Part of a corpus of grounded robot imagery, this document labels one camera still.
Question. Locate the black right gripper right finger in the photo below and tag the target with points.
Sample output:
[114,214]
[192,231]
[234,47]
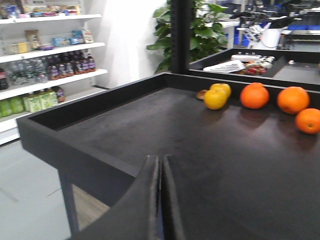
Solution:
[171,217]

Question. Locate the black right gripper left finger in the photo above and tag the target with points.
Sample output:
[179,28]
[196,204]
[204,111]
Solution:
[134,216]

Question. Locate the small orange near apples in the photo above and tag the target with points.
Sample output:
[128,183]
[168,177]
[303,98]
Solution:
[308,121]

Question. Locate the black wooden fruit display stand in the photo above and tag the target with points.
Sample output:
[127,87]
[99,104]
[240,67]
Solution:
[239,173]

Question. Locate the yellow apple front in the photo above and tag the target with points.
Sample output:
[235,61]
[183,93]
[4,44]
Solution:
[215,99]

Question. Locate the yellow apple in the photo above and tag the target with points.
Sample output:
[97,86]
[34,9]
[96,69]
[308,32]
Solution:
[215,99]
[222,86]

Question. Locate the brown mushroom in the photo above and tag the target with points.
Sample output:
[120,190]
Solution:
[201,94]

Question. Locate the yellow apple rear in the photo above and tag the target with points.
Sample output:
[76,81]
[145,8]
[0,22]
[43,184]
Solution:
[222,86]

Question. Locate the row of green drink bottles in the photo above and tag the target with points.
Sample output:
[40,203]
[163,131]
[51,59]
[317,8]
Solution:
[31,102]

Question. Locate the knobbed orange mandarin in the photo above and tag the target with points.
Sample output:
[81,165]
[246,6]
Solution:
[254,96]

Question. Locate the white perforated tray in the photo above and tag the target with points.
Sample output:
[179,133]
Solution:
[226,67]

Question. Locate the pile of small red fruits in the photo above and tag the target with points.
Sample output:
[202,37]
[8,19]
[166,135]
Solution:
[253,69]

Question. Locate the white supermarket shelf unit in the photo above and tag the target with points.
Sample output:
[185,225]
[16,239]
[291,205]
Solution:
[47,44]

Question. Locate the green potted plant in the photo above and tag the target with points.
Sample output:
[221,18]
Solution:
[206,32]

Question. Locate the black perforated upright left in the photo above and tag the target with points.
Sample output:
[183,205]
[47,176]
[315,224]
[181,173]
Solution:
[181,18]

